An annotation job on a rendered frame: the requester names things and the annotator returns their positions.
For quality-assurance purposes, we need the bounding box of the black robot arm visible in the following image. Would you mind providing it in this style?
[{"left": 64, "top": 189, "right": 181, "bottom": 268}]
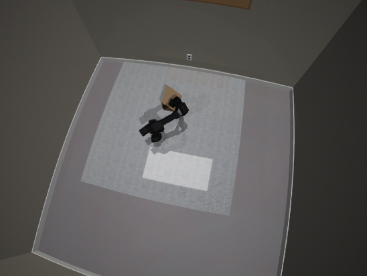
[{"left": 139, "top": 96, "right": 189, "bottom": 137}]

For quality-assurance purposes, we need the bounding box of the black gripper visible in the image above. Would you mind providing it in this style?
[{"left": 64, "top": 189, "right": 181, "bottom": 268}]
[{"left": 151, "top": 133, "right": 159, "bottom": 143}]

